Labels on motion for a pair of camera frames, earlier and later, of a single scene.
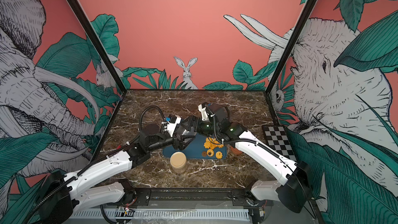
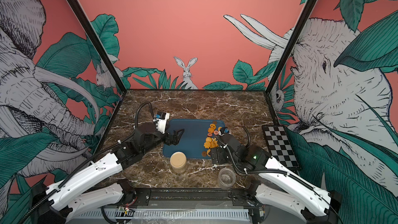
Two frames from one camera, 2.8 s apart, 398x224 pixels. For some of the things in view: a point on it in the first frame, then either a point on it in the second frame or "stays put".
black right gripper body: (205, 129) → (222, 157)
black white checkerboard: (276, 138) stays put
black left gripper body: (167, 143) → (158, 138)
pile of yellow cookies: (212, 143) stays put
